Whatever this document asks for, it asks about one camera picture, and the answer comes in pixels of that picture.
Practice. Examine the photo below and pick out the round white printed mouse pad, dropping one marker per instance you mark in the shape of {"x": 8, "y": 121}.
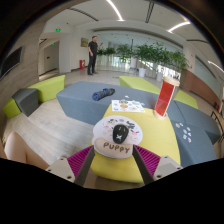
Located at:
{"x": 103, "y": 130}

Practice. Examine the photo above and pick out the black computer mouse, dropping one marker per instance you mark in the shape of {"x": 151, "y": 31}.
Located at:
{"x": 120, "y": 133}

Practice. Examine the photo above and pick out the white sticker sheet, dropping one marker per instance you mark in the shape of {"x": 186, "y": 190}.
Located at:
{"x": 128, "y": 106}

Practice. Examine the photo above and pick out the grey upholstered bench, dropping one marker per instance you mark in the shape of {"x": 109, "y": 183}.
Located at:
{"x": 196, "y": 153}
{"x": 80, "y": 103}
{"x": 200, "y": 120}

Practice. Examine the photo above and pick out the green exit sign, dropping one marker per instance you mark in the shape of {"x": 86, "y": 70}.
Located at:
{"x": 58, "y": 30}
{"x": 52, "y": 44}

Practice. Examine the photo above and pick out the dark wall screen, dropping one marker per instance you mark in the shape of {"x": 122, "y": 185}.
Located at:
{"x": 11, "y": 61}

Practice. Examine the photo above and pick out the yellow-green upholstered bench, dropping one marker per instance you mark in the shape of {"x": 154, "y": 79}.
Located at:
{"x": 136, "y": 83}

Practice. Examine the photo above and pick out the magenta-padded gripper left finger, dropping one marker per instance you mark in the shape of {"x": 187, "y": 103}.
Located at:
{"x": 80, "y": 161}

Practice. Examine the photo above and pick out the ceiling light strips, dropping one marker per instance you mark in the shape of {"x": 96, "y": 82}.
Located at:
{"x": 115, "y": 10}

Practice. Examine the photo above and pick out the red translucent cylinder stand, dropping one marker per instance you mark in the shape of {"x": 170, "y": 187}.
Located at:
{"x": 165, "y": 98}

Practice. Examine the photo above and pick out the person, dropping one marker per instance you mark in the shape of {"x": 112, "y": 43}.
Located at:
{"x": 20, "y": 150}
{"x": 92, "y": 53}

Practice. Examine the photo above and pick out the red fire extinguisher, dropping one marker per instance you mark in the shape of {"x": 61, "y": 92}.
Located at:
{"x": 82, "y": 64}

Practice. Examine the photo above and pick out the framed wall plaque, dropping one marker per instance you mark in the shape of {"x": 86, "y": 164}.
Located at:
{"x": 84, "y": 42}

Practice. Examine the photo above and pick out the dark grey ottoman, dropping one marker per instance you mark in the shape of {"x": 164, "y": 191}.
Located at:
{"x": 26, "y": 100}

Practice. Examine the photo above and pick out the yellow-green sofa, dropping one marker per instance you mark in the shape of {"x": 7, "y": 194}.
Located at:
{"x": 50, "y": 88}

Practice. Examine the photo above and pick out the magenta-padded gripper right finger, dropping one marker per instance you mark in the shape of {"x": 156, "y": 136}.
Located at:
{"x": 150, "y": 161}

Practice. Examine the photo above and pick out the row of potted plants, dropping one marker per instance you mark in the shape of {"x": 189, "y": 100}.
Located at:
{"x": 146, "y": 55}

